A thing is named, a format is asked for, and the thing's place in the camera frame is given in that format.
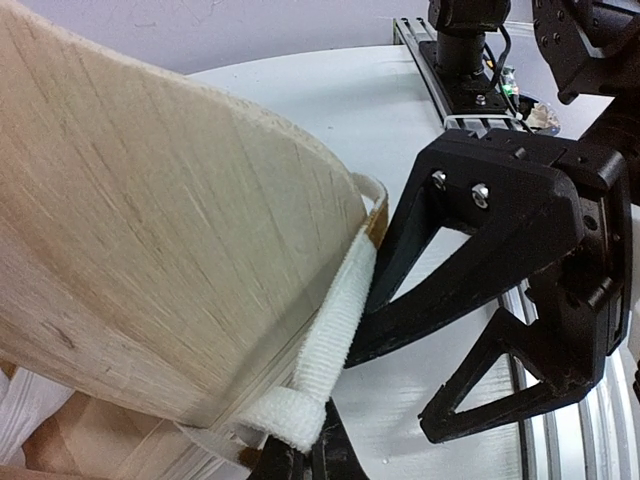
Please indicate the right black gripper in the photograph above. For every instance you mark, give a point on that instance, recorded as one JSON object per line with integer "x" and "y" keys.
{"x": 524, "y": 201}

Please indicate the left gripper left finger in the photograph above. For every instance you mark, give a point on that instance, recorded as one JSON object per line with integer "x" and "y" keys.
{"x": 279, "y": 461}

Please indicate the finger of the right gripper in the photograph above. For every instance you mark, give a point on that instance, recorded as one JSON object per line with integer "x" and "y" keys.
{"x": 513, "y": 372}

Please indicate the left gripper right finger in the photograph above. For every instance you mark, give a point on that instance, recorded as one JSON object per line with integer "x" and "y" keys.
{"x": 333, "y": 456}

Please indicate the bear print cushion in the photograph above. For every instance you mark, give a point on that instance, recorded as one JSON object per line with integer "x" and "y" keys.
{"x": 51, "y": 432}

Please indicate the wooden pet bed frame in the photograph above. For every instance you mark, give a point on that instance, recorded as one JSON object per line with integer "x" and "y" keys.
{"x": 165, "y": 246}

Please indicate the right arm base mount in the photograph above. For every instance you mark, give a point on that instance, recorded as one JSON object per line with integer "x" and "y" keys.
{"x": 455, "y": 63}

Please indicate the aluminium front rail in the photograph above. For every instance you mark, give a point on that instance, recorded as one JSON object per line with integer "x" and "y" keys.
{"x": 500, "y": 200}

